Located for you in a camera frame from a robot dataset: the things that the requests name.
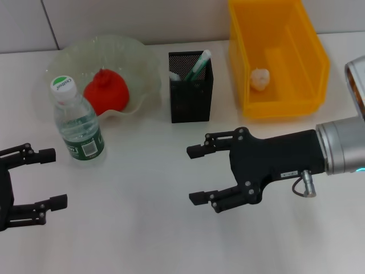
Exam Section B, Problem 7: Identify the clear water bottle green label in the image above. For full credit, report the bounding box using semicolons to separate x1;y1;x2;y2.
50;75;107;168

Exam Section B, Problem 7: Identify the yellow plastic bin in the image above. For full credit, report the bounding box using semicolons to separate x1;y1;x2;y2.
227;0;331;120

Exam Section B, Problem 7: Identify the black mesh pen holder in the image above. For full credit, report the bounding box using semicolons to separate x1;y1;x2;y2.
167;50;214;124

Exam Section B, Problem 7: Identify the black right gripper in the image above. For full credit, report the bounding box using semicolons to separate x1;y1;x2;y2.
186;127;327;214

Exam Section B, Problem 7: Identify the green glass fruit plate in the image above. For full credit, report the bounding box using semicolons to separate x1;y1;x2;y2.
45;34;162;119

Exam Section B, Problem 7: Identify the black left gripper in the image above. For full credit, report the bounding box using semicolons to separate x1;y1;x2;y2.
0;143;68;232

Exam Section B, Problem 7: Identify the white paper ball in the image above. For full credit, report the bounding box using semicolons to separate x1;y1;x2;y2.
250;67;271;91

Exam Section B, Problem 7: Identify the green toothbrush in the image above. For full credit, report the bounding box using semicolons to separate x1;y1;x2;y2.
184;49;212;82

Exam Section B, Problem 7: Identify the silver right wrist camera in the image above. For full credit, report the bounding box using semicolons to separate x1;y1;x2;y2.
344;55;365;118

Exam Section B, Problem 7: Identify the red-orange knitted orange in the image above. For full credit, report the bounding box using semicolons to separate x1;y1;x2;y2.
83;68;129;116

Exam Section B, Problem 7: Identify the right wrist connector cable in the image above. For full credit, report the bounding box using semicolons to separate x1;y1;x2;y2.
291;170;318;198

